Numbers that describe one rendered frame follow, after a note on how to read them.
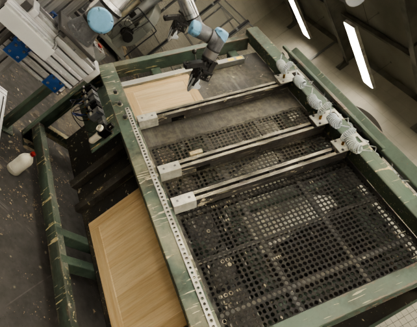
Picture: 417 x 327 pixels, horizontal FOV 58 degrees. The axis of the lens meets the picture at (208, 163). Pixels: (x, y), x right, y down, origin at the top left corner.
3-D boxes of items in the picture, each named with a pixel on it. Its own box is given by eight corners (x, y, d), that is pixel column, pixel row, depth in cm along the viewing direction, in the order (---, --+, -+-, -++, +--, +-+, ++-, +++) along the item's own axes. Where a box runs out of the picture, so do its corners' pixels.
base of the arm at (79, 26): (67, 28, 178) (82, 15, 176) (66, 17, 188) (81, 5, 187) (90, 52, 188) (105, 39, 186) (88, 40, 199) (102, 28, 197)
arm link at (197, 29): (184, 30, 191) (203, 40, 195) (188, 35, 181) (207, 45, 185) (191, 16, 188) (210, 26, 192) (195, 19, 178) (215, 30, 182)
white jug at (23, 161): (5, 161, 251) (26, 145, 248) (18, 168, 259) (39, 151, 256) (6, 172, 245) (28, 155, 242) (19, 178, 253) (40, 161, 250)
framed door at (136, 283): (90, 224, 245) (88, 224, 244) (156, 178, 236) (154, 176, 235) (123, 366, 191) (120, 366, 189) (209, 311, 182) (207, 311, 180)
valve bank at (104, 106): (63, 93, 254) (90, 72, 250) (78, 104, 265) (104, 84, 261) (75, 142, 224) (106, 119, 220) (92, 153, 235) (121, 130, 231)
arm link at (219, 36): (214, 23, 187) (228, 31, 191) (204, 43, 192) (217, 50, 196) (216, 28, 181) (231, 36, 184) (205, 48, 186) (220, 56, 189)
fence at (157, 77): (121, 86, 268) (121, 82, 265) (241, 59, 292) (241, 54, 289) (123, 91, 265) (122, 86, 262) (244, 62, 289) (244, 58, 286)
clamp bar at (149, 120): (136, 122, 243) (131, 93, 225) (295, 81, 273) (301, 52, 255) (140, 132, 237) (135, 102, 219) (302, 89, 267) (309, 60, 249)
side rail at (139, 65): (115, 74, 287) (112, 61, 279) (244, 45, 315) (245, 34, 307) (117, 78, 284) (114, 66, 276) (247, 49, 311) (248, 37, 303)
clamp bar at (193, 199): (169, 203, 202) (166, 175, 184) (351, 145, 232) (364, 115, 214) (175, 217, 196) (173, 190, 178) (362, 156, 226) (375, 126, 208)
